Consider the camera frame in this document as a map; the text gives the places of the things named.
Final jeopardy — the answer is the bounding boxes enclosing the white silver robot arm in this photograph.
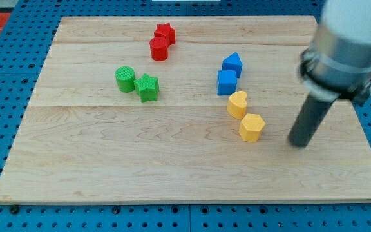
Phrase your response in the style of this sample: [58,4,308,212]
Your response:
[300,0,371,103]

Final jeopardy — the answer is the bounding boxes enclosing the blue cube block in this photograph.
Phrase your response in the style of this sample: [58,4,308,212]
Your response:
[217,70,237,95]

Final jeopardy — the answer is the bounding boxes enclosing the blue triangle block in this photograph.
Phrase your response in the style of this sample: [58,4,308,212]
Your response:
[222,52,243,78]

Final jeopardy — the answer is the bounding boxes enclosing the wooden board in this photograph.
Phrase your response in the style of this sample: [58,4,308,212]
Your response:
[0,16,371,205]

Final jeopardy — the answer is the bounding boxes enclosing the green star block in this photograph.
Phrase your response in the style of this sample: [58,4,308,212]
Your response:
[134,73,159,103]

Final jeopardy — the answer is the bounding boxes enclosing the yellow heart block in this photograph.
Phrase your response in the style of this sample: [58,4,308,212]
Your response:
[227,91,247,119]

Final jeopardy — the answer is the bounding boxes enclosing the yellow hexagon block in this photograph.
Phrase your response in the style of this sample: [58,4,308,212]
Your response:
[238,113,266,142]

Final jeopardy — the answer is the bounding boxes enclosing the green cylinder block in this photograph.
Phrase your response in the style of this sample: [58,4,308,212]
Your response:
[115,66,135,93]

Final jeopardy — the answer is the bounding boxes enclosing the red cylinder block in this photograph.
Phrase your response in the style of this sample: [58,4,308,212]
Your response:
[149,37,168,61]

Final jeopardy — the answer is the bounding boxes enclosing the red star block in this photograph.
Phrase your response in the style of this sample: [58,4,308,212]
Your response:
[154,23,176,46]

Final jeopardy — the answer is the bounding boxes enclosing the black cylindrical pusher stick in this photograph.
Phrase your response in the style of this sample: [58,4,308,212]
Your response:
[287,94,333,148]

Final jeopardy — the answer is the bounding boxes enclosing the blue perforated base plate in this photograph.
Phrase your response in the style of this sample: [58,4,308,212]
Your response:
[0,0,371,231]

